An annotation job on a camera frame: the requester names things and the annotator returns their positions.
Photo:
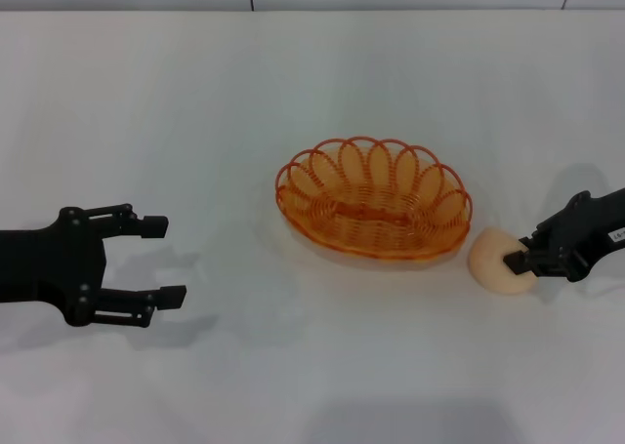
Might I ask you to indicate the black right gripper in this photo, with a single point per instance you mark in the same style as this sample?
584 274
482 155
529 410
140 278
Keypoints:
581 234

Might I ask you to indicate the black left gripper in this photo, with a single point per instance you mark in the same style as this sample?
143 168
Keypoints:
44 268

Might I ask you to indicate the pale round bread bun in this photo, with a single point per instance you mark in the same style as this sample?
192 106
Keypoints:
490 263

